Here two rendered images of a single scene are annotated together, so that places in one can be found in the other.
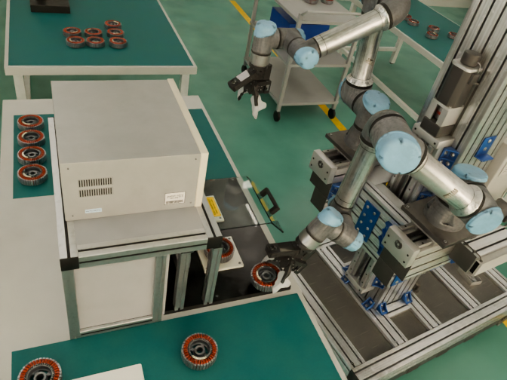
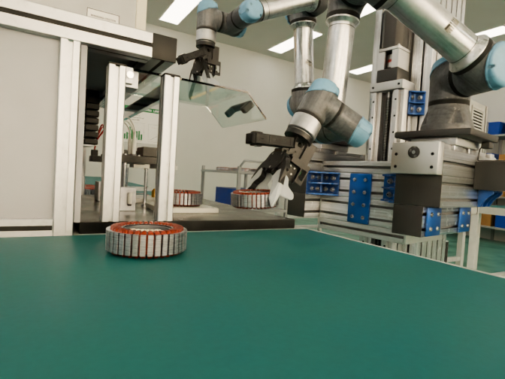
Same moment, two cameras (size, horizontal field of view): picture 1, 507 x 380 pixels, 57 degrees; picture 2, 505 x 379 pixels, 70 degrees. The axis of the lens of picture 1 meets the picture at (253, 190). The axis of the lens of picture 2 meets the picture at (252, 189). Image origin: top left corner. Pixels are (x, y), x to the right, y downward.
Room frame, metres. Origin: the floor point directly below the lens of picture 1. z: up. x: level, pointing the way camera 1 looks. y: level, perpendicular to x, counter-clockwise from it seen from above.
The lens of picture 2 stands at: (0.27, -0.08, 0.87)
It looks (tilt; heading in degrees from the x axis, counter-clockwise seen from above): 2 degrees down; 358
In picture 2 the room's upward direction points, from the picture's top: 4 degrees clockwise
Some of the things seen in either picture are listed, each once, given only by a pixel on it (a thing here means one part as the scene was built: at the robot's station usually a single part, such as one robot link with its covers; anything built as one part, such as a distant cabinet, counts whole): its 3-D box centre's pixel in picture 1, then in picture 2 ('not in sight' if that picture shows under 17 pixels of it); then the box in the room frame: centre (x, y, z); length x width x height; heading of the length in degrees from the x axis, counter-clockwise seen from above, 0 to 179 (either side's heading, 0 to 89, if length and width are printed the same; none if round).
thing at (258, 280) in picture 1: (265, 277); (255, 198); (1.10, -0.11, 0.82); 0.11 x 0.11 x 0.04
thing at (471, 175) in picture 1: (464, 185); (452, 80); (1.38, -0.72, 1.20); 0.13 x 0.12 x 0.14; 10
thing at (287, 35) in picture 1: (290, 40); (232, 23); (1.68, -0.01, 1.45); 0.11 x 0.11 x 0.08; 30
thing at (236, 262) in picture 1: (218, 253); (179, 207); (1.20, 0.07, 0.78); 0.15 x 0.15 x 0.01; 29
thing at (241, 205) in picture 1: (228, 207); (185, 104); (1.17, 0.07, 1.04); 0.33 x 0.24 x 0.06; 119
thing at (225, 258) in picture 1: (219, 249); (180, 197); (1.20, 0.07, 0.80); 0.11 x 0.11 x 0.04
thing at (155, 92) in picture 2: not in sight; (134, 109); (1.25, 0.22, 1.03); 0.62 x 0.01 x 0.03; 29
